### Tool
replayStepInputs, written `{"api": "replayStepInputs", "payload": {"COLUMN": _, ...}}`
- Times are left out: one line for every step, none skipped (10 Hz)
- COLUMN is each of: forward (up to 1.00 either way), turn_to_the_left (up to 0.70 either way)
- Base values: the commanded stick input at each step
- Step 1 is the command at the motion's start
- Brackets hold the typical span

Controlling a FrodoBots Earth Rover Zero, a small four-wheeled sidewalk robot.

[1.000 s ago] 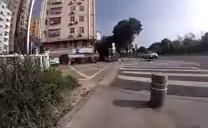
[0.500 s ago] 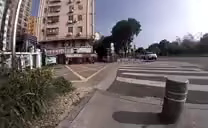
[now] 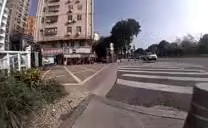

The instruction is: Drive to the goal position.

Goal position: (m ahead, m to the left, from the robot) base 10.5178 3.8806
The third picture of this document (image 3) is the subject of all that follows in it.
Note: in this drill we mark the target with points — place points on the paved lot with yellow lines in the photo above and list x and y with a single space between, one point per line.
72 70

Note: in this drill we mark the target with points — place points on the large dark tree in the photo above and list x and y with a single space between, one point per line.
125 33

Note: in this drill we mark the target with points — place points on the white car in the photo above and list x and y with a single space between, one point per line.
151 56

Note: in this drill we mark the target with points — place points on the grey asphalt main road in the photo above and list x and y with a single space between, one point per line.
142 97

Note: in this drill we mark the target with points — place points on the white zebra crossing stripes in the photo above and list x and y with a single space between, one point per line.
152 86

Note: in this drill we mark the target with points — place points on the tall pink building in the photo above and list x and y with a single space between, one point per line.
63 20

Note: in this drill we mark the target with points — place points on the gravel strip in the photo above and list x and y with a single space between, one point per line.
53 113

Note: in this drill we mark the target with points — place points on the row of trees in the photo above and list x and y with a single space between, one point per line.
188 45

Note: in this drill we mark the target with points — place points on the white fence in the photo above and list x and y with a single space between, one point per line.
13 60

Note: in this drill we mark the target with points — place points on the green bush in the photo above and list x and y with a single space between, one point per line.
15 96

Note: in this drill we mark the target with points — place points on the tall grey building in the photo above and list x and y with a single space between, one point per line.
17 16

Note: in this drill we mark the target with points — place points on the dark striped bollard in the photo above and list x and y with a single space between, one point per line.
203 106

